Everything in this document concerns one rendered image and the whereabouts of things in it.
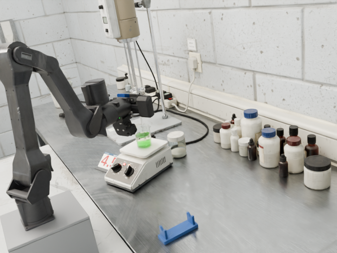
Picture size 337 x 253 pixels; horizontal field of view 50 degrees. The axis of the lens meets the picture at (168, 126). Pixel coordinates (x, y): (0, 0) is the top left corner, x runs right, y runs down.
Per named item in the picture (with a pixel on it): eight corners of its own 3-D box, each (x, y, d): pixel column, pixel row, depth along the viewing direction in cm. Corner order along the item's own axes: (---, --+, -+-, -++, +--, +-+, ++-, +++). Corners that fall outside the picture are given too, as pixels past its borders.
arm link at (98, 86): (91, 136, 90) (78, 90, 86) (70, 134, 95) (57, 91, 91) (121, 120, 99) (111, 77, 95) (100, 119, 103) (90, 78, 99)
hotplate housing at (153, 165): (133, 194, 109) (128, 170, 106) (105, 183, 117) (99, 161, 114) (178, 161, 124) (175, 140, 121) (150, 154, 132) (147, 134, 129)
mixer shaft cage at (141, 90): (134, 100, 149) (123, 39, 140) (128, 97, 155) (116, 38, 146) (149, 96, 152) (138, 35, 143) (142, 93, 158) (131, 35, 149)
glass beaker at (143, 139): (134, 151, 117) (129, 128, 114) (140, 144, 121) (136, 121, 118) (151, 151, 115) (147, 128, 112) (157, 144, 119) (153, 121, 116)
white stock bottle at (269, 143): (283, 160, 115) (282, 126, 110) (277, 169, 110) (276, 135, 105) (263, 157, 118) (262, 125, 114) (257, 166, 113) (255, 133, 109)
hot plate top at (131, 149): (144, 159, 111) (144, 156, 111) (118, 152, 119) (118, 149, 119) (169, 143, 120) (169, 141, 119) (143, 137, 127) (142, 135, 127)
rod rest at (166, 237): (164, 245, 85) (162, 233, 84) (157, 238, 88) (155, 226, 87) (198, 227, 90) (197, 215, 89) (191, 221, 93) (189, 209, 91)
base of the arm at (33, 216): (25, 231, 79) (17, 207, 77) (20, 220, 84) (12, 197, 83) (56, 218, 82) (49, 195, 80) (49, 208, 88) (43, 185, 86)
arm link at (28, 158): (5, 41, 71) (34, 40, 76) (-14, 44, 76) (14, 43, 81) (32, 194, 78) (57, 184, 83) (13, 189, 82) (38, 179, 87)
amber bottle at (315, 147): (321, 163, 109) (321, 134, 106) (314, 169, 107) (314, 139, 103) (308, 160, 112) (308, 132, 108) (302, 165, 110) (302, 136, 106)
